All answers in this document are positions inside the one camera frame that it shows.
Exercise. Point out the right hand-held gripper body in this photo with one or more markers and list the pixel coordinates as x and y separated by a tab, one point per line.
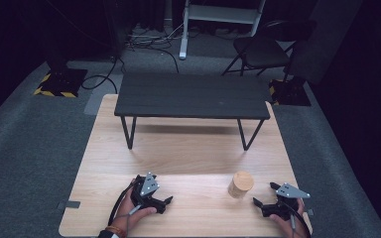
282	210

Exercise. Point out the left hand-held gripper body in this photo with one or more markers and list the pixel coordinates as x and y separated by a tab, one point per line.
147	186

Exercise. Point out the round wooden canister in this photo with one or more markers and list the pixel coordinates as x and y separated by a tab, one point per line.
240	185

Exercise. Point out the person's right hand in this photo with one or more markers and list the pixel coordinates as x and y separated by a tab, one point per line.
292	228

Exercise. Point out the person's left hand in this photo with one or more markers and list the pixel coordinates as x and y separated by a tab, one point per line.
125	213

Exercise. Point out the grey tape strip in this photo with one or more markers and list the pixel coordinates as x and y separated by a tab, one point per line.
310	212
69	204

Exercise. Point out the orange wristband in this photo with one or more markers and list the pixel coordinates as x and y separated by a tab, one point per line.
115	230

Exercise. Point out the black yellow striped floor plate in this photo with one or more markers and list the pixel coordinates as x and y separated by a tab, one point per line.
64	82
289	92

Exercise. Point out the black low shelf with legs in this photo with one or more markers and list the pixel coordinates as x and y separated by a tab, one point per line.
191	95

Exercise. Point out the black folding chair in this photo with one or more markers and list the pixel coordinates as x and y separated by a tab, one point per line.
264	49

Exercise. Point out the white metal stand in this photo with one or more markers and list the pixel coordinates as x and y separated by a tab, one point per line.
220	14

